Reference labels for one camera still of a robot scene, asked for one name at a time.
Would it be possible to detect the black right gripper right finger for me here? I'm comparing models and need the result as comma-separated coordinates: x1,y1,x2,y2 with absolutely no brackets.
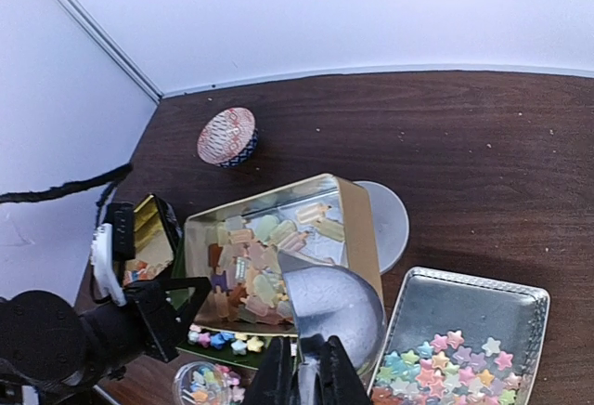
319,335,371,405

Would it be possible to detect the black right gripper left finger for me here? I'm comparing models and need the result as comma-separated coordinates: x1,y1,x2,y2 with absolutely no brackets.
242,337,297,405

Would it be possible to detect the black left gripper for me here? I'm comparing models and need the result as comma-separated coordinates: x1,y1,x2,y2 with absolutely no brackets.
80,277,212,368

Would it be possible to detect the green tray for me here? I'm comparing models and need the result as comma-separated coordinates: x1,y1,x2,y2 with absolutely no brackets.
172,243,297,370

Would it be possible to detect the clear plastic jar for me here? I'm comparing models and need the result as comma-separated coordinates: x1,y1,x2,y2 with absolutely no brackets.
172,361,245,405

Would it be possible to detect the metal scoop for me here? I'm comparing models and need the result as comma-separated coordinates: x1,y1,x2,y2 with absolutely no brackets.
278,251,385,404

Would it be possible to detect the pink tin of star candies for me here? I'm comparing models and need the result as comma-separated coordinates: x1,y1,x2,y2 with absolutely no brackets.
368,267,550,404

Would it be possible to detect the cream tin of popsicle candies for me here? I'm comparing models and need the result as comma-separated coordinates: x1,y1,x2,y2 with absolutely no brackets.
184,174,382,335

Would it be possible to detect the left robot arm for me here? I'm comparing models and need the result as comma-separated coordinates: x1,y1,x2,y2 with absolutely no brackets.
1,277,212,404

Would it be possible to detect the white bowl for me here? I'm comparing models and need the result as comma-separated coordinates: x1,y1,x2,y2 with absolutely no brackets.
355,180,410,275

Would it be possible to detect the red patterned small bowl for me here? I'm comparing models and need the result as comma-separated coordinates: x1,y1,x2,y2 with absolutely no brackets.
197,107,259,168

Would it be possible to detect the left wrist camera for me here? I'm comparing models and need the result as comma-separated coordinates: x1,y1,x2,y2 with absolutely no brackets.
90,202,136,307

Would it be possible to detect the left aluminium corner post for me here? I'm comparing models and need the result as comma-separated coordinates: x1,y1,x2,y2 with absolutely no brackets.
55,0,163,103

